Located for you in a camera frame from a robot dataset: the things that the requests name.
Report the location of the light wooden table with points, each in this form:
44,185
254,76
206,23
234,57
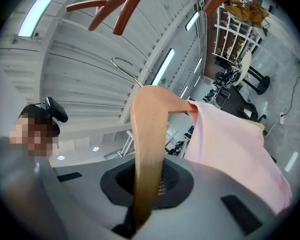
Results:
258,126

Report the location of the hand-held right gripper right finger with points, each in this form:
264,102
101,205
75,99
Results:
205,209

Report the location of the round recessed ceiling light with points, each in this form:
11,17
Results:
60,157
95,149

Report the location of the small ceiling dome sensor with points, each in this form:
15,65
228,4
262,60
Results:
36,34

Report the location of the ceiling strip light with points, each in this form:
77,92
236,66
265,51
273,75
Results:
192,21
165,66
197,65
183,91

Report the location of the white open shelf unit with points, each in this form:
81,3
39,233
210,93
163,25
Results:
233,34

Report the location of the black head-worn camera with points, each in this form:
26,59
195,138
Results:
56,111

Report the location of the yellow-brown cloth bundle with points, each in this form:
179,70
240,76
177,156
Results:
245,10

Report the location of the white table with black base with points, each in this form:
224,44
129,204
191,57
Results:
245,66

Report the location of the person's head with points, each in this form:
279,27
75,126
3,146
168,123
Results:
35,134

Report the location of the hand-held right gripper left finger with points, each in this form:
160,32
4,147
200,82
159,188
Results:
90,196

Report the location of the large ceiling light panel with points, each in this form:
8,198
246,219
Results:
40,9

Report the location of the white power strip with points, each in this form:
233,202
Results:
283,117

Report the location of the light wooden clothes hanger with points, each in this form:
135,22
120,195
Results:
147,134

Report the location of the pink cloth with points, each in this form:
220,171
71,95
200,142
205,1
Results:
227,144

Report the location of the black office chair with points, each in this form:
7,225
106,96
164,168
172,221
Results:
240,104

